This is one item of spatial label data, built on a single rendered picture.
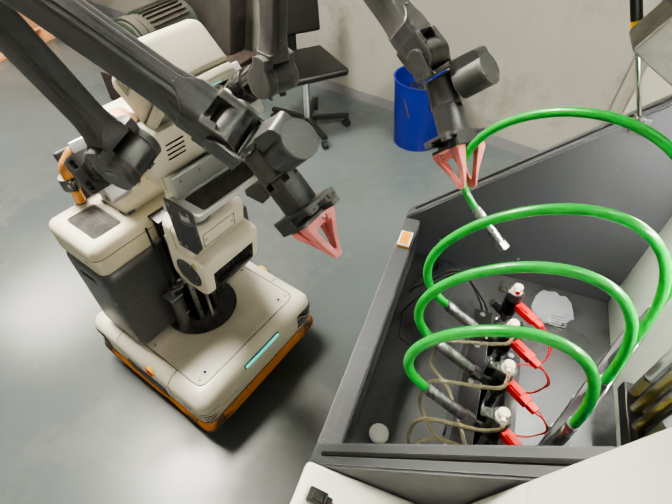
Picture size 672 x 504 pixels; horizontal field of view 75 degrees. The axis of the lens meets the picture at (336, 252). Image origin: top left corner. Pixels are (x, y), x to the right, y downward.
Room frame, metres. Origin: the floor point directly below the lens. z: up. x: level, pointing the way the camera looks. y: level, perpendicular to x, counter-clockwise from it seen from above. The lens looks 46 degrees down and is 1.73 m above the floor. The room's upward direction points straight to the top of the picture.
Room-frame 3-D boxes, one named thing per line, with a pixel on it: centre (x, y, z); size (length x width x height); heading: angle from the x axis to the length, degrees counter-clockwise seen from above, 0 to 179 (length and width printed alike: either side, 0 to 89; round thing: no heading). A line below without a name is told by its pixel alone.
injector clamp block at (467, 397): (0.37, -0.28, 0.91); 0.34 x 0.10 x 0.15; 159
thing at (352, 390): (0.57, -0.10, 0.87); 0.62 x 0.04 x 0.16; 159
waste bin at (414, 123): (2.73, -0.58, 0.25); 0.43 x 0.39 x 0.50; 53
